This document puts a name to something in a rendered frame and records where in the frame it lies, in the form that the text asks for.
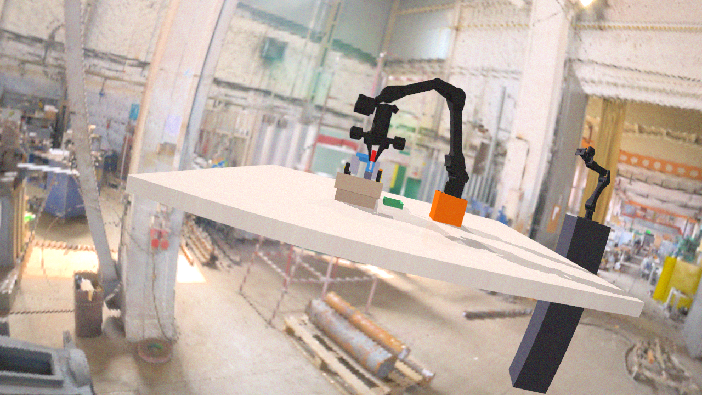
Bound green tray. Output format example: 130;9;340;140
383;196;404;209

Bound red-headed stop pin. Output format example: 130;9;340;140
369;150;376;170

